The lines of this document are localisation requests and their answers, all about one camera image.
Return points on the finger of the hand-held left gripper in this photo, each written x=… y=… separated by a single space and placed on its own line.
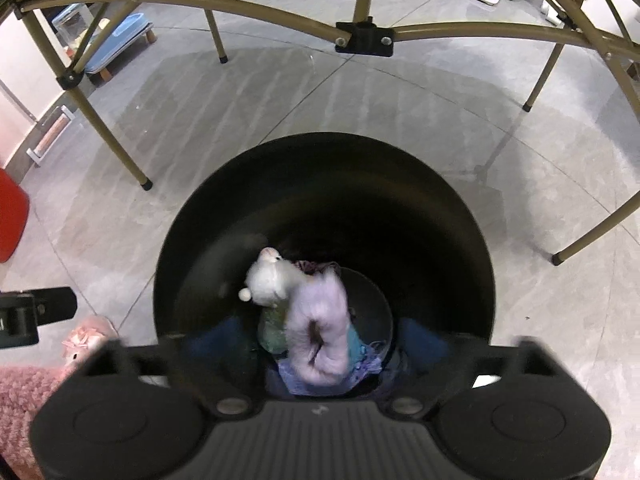
x=55 y=305

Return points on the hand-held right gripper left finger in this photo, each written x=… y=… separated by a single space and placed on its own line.
x=215 y=350

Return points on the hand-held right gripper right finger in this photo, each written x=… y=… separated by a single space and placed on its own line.
x=425 y=350

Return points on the purple cloth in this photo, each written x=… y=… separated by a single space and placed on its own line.
x=292 y=380

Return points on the white and yellow plush toy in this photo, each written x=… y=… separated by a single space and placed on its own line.
x=267 y=280

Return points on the purple plush toy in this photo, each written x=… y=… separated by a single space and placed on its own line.
x=325 y=310

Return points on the black trash bin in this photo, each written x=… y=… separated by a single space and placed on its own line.
x=400 y=210

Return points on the pink slipper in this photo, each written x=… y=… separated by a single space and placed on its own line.
x=87 y=337

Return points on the red plastic bucket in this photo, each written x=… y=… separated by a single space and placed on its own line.
x=12 y=215

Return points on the white floor mop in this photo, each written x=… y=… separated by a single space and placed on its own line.
x=50 y=135

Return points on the blue plastic tray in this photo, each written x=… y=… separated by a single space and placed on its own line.
x=115 y=45

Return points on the tan folding table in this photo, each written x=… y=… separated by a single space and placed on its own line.
x=365 y=35

